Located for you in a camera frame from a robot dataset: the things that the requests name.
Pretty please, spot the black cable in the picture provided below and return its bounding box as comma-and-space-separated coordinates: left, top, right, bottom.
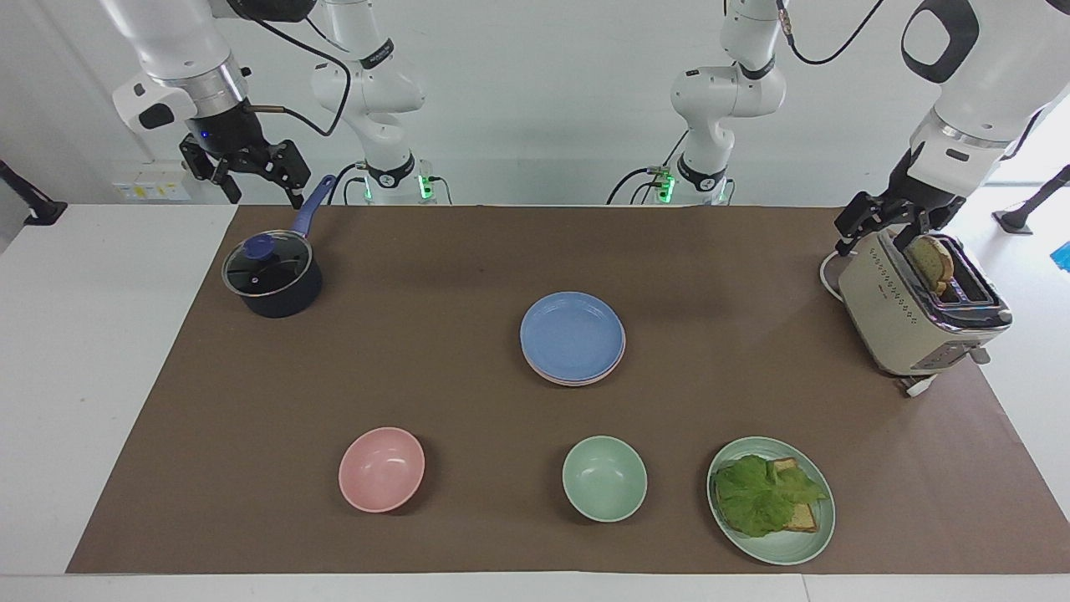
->
242, 10, 354, 140
776, 0, 887, 67
328, 162, 370, 206
606, 127, 691, 206

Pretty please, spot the blue plate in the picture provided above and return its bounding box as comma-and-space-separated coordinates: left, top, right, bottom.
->
519, 291, 626, 381

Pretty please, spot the white power cable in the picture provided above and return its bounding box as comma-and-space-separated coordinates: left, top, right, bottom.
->
818, 248, 848, 304

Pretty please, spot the dark blue saucepan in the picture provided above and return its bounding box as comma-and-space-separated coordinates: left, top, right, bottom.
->
222, 174, 337, 319

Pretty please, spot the beige toaster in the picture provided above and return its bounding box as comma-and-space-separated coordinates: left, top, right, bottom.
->
836, 229, 1014, 379

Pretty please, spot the black stand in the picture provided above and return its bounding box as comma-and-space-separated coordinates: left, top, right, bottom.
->
992, 163, 1070, 236
0, 159, 69, 227

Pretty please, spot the pink bowl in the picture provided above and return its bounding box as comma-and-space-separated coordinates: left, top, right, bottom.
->
338, 427, 426, 514

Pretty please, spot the green plate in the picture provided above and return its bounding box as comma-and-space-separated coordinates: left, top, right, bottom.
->
706, 436, 837, 566

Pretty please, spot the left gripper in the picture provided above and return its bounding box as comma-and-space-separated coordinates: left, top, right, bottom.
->
833, 145, 968, 258

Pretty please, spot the glass lid with blue knob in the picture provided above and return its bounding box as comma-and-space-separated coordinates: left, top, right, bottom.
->
222, 233, 313, 298

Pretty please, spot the green lettuce leaf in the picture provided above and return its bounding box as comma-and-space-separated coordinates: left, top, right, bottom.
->
713, 454, 828, 538

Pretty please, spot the toast slice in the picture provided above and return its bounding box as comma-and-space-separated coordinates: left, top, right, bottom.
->
757, 457, 820, 533

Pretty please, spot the white wall socket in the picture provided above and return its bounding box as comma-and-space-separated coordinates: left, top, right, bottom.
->
112, 171, 194, 202

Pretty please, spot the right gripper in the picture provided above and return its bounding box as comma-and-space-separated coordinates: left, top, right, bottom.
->
179, 100, 313, 211

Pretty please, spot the pink plate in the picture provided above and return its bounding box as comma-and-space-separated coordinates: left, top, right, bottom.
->
522, 330, 627, 385

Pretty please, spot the green bowl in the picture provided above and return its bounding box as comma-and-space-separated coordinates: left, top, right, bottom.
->
562, 435, 649, 523

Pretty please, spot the bread slice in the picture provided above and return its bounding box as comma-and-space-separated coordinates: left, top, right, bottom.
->
907, 236, 956, 295

